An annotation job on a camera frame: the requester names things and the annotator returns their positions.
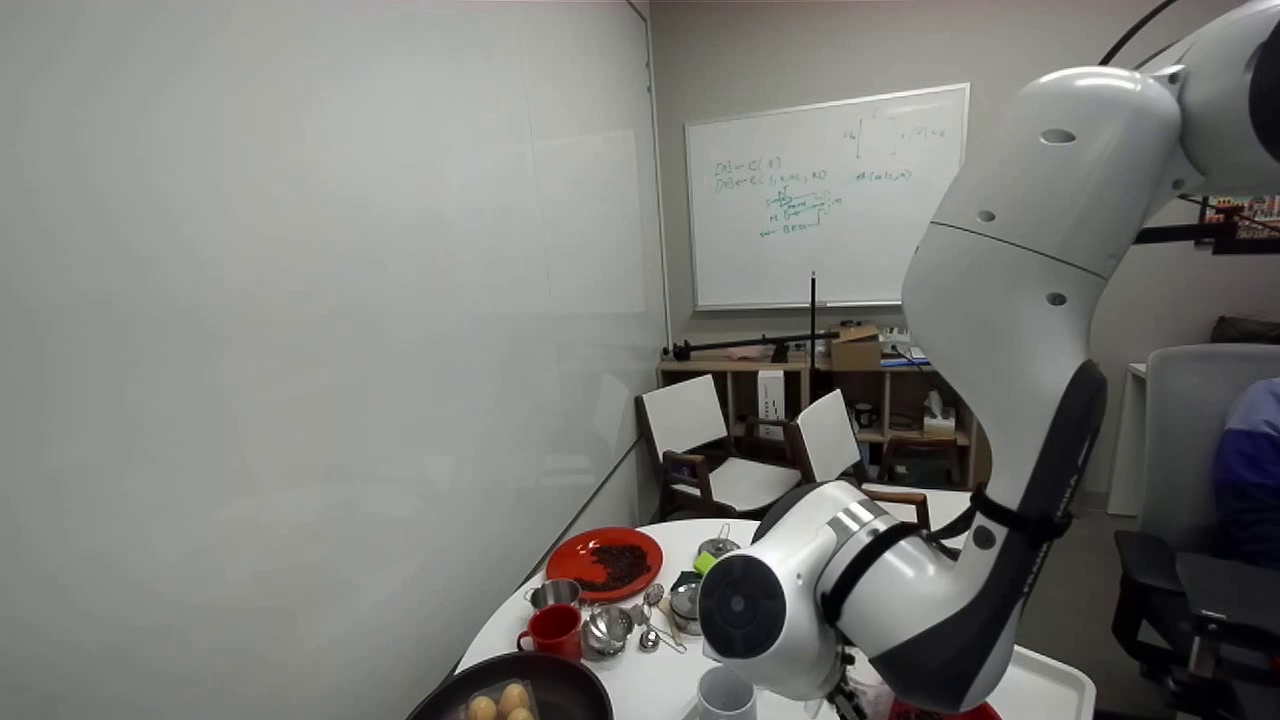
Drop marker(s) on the thin black pole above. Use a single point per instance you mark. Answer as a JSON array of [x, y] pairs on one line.
[[815, 334]]

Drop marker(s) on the grey office chair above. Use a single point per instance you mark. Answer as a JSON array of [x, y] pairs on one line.
[[1172, 427]]

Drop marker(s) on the red cup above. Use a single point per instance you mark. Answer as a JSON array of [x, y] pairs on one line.
[[558, 634]]

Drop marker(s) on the steel pot with lid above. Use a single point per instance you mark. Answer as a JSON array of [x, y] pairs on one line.
[[681, 601]]

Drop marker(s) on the white plastic tray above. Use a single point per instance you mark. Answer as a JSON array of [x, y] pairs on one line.
[[1054, 686]]

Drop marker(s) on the cardboard box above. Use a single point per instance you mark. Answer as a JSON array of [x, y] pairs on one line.
[[852, 347]]

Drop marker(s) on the dark food pile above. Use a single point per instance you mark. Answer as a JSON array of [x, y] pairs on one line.
[[616, 562]]

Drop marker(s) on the person in blue shirt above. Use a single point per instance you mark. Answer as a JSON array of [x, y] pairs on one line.
[[1255, 466]]

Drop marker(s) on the wooden shelf unit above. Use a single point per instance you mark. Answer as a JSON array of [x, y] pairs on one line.
[[893, 403]]

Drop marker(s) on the green bottle black cap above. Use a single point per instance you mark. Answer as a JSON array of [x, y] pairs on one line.
[[702, 562]]

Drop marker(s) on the small yellow potato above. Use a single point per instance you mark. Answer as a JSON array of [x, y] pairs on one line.
[[482, 704], [515, 692]]

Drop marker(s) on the small steel bowl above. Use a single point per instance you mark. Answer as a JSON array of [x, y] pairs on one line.
[[606, 634]]

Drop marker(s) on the wall whiteboard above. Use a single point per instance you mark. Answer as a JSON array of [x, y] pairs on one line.
[[824, 243]]

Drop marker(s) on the red plate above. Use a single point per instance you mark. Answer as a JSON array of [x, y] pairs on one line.
[[570, 554]]

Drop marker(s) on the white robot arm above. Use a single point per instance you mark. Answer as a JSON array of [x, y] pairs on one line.
[[1024, 265]]

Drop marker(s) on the steel cup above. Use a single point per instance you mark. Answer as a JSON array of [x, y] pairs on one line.
[[554, 597]]

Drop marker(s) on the black frying pan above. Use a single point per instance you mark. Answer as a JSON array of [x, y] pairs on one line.
[[564, 682]]

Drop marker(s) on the wooden chair white cushions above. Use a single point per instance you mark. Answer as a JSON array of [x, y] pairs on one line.
[[681, 417], [824, 438]]

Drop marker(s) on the white mug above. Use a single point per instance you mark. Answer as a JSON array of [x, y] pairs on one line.
[[722, 699]]

